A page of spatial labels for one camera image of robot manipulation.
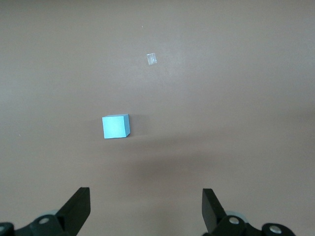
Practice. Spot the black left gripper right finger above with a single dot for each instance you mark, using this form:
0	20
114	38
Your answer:
211	211

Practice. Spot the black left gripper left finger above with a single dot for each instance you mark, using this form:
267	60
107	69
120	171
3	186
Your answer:
73	211

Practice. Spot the light blue foam block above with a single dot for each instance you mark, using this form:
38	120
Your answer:
115	126

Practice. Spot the clear tape piece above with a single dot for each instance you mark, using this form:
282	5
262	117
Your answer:
151	59

